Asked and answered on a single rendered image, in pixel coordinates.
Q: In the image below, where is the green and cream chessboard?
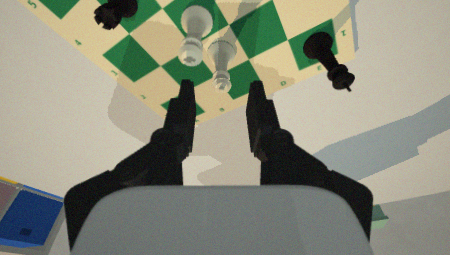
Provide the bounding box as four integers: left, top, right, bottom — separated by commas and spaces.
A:
17, 0, 355, 125

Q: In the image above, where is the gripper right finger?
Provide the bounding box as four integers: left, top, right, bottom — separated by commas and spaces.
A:
246, 81, 373, 243

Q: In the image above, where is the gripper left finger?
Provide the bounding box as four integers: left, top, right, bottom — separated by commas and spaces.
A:
64, 79, 196, 252

